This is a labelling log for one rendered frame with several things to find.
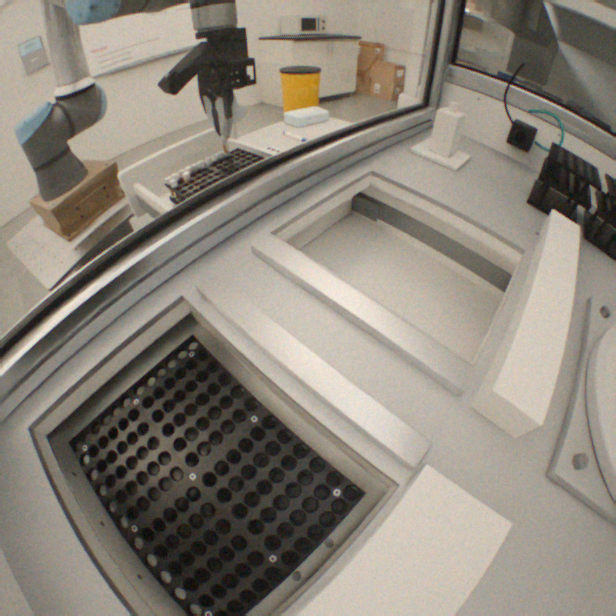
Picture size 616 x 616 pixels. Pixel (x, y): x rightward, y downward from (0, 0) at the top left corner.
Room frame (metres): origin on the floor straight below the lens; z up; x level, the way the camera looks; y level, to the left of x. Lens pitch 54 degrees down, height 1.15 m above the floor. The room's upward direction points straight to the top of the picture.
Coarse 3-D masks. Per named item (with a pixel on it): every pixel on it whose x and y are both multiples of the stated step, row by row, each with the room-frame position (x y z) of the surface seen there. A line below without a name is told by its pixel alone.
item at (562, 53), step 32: (480, 0) 0.66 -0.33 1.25; (512, 0) 0.61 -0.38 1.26; (544, 0) 0.57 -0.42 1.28; (576, 0) 0.54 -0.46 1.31; (608, 0) 0.50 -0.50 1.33; (480, 32) 0.65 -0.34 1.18; (512, 32) 0.61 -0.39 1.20; (544, 32) 0.57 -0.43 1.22; (576, 32) 0.53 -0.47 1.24; (608, 32) 0.49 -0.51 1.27; (480, 64) 0.64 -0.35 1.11; (512, 64) 0.60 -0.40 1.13; (544, 64) 0.55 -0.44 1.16; (576, 64) 0.52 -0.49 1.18; (608, 64) 0.48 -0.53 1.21; (576, 96) 0.50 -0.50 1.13; (608, 96) 0.46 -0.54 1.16; (608, 128) 0.45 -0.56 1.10
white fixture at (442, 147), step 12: (444, 108) 0.50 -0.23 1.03; (456, 108) 0.48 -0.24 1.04; (444, 120) 0.47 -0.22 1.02; (456, 120) 0.46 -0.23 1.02; (432, 132) 0.48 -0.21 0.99; (444, 132) 0.47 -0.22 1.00; (456, 132) 0.46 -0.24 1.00; (420, 144) 0.51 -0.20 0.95; (432, 144) 0.48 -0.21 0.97; (444, 144) 0.46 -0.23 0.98; (456, 144) 0.48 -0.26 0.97; (432, 156) 0.46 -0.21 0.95; (444, 156) 0.46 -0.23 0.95; (456, 156) 0.47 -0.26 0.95; (468, 156) 0.48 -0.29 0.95; (456, 168) 0.43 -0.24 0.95
